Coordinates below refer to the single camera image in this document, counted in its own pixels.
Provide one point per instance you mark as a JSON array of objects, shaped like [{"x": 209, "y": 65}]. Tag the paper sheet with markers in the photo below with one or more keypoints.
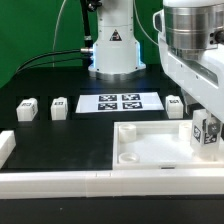
[{"x": 119, "y": 102}]

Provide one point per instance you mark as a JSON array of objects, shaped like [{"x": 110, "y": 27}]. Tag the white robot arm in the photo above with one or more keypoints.
[{"x": 190, "y": 42}]

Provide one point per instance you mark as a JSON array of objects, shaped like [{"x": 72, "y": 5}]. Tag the white U-shaped fence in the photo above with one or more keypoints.
[{"x": 58, "y": 164}]

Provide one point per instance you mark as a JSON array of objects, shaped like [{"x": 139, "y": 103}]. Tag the white square tabletop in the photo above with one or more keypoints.
[{"x": 158, "y": 145}]

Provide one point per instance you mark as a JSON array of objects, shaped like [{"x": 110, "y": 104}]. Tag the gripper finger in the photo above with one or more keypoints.
[
  {"x": 211, "y": 125},
  {"x": 191, "y": 104}
]

